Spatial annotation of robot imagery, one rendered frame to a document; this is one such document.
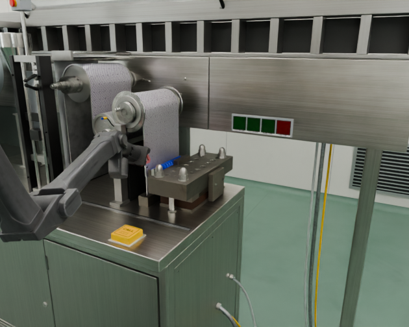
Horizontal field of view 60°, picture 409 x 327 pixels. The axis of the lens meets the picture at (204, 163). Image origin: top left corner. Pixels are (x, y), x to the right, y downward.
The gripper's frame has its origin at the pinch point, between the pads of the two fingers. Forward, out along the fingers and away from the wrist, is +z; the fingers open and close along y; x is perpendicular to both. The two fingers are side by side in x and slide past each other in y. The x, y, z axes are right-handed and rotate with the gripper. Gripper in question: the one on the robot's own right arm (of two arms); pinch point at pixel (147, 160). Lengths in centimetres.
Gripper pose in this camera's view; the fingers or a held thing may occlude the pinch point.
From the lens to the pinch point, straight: 132.6
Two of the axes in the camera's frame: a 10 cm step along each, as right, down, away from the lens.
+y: 8.9, 1.5, -4.3
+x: 2.3, -9.6, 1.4
